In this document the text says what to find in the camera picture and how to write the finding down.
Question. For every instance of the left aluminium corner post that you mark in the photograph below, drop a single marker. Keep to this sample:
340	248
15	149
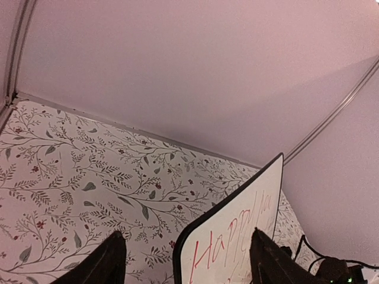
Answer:
15	20

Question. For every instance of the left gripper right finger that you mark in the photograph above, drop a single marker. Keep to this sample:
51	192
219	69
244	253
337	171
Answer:
270	264

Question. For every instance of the floral patterned table mat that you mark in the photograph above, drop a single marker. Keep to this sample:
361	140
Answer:
68	182

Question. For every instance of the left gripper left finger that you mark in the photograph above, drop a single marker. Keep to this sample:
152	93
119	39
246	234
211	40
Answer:
106	264

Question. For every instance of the white whiteboard black frame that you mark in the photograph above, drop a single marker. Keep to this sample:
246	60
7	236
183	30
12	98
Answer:
214	248

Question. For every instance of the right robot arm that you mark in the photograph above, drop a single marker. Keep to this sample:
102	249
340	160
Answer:
333	269

